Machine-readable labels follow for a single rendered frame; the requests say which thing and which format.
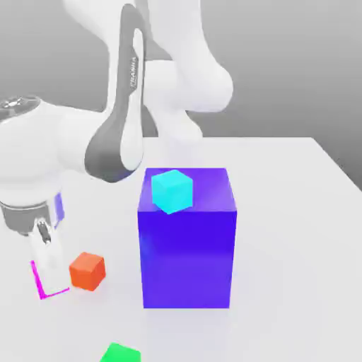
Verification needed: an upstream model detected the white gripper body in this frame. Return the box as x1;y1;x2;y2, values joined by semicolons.
27;223;71;297

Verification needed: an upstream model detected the small magenta cube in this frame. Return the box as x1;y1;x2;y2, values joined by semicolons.
30;259;71;300

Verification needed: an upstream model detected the small orange cube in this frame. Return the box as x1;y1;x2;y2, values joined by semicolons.
69;251;107;293

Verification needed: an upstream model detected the small green cube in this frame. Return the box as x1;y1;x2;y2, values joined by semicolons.
99;341;142;362

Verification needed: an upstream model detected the small cyan cube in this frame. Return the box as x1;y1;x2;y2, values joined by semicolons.
151;168;194;216

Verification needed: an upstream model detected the large blue box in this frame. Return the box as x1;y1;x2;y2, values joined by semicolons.
136;167;238;310

